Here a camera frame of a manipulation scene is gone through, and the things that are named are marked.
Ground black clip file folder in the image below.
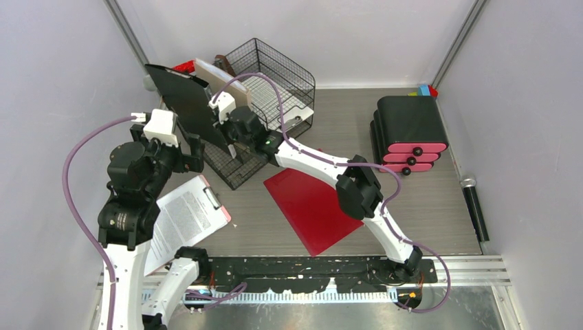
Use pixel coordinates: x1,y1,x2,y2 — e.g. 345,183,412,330
144,64,239,159

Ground beige folder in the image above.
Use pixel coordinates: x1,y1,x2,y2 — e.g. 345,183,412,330
195,58,252,107

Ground black pink drawer cabinet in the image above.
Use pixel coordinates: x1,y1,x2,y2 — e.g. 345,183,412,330
369,96,449,175

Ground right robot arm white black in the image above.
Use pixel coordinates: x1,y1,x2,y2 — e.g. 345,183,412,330
209,104,423,283

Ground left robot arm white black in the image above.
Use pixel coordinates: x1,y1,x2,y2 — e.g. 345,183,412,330
98,124,212,329

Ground pink clipboard with paper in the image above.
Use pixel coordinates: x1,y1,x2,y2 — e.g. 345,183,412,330
144,175,231,276

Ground brown object behind organizer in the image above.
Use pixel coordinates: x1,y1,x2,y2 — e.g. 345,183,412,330
214,54,237,77

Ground red glitter microphone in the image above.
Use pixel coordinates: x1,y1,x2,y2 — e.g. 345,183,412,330
173,60,195,74

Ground red notebook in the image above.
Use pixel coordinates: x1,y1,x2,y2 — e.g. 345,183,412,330
263,169,363,256

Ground colourful toy blocks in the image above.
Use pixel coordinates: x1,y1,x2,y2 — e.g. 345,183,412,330
408,85,439,98

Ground black microphone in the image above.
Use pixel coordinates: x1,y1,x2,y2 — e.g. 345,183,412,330
460,177,490,242

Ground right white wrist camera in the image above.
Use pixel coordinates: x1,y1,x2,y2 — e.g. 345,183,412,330
208,91,236,124

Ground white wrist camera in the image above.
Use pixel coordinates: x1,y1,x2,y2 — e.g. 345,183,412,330
143,109,179,147
208,91,236,124

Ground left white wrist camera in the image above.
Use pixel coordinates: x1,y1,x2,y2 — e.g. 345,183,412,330
143,109,179,147

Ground black wire mesh organizer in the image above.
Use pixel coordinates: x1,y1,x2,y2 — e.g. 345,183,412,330
204,38,316,190

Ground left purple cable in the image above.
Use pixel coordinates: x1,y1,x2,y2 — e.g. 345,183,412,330
61,113,146,330

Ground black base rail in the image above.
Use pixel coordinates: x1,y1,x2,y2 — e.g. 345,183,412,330
193,256,438,294

